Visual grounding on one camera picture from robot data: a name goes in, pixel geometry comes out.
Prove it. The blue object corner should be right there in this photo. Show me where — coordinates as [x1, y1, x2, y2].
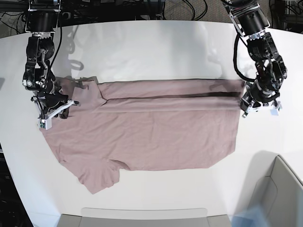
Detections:
[231, 205, 269, 227]

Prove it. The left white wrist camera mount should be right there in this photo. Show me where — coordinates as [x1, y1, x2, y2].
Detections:
[240, 100, 282, 118]

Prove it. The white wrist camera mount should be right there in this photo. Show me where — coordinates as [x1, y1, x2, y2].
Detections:
[240, 100, 282, 118]
[38, 100, 80, 130]

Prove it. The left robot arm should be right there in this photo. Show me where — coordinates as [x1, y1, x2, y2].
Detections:
[222, 0, 287, 117]

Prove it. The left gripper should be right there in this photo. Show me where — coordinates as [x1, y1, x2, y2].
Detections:
[241, 81, 278, 104]

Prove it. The grey bin right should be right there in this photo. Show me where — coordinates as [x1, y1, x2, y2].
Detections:
[249, 156, 303, 227]

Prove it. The grey tray front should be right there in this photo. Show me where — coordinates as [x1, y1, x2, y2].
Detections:
[57, 208, 231, 227]

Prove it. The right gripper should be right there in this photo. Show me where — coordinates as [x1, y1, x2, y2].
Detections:
[30, 81, 70, 116]

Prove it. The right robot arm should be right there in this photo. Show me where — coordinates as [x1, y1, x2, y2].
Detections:
[22, 0, 69, 119]

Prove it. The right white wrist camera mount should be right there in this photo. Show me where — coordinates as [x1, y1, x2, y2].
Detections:
[38, 100, 80, 130]

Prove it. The pink T-shirt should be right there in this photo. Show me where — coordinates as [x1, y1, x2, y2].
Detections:
[42, 79, 244, 194]

